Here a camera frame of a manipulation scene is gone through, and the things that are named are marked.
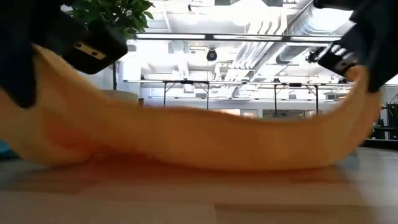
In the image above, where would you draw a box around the green leafy plant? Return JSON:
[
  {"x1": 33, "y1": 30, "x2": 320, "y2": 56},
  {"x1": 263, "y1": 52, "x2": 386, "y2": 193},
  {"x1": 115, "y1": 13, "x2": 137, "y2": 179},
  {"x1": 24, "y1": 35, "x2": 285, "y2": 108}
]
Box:
[{"x1": 66, "y1": 0, "x2": 155, "y2": 91}]

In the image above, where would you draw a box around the silver ventilation duct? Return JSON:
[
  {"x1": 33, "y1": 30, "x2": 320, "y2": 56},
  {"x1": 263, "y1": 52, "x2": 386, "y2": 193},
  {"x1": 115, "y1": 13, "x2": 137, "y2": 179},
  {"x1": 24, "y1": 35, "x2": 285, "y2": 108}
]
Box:
[{"x1": 275, "y1": 0, "x2": 352, "y2": 65}]

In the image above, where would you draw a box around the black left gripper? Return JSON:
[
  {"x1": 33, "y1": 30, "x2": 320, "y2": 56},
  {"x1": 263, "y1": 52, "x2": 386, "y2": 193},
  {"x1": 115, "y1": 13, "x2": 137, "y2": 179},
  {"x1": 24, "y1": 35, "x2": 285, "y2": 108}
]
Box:
[{"x1": 0, "y1": 0, "x2": 129, "y2": 75}]

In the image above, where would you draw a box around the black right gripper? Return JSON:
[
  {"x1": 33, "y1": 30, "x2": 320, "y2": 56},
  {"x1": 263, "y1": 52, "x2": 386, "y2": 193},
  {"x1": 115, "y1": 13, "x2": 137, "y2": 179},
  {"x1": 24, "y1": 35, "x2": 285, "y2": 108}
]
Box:
[{"x1": 313, "y1": 0, "x2": 398, "y2": 93}]

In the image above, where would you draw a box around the long ceiling light bar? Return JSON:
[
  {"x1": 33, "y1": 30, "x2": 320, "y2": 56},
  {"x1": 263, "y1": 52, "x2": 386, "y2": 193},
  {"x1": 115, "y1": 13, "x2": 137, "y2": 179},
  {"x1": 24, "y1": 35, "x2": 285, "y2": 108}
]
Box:
[{"x1": 135, "y1": 32, "x2": 343, "y2": 44}]

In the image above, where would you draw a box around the orange microfiber towel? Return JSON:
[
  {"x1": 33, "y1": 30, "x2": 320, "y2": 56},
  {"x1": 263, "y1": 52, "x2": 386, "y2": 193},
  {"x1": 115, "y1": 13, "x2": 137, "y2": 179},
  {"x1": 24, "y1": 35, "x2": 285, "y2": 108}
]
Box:
[{"x1": 0, "y1": 43, "x2": 383, "y2": 173}]

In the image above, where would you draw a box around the teal microfiber towel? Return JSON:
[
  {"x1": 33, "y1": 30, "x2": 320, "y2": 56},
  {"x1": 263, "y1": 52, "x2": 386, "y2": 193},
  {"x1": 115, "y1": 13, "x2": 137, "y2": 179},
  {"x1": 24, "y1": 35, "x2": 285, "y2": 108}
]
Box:
[{"x1": 0, "y1": 139, "x2": 15, "y2": 158}]

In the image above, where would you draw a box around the white plant pot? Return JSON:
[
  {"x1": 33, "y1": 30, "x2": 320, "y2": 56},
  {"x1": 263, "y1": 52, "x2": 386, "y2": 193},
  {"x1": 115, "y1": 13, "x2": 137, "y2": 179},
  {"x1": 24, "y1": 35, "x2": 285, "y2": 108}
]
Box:
[{"x1": 99, "y1": 89, "x2": 141, "y2": 107}]

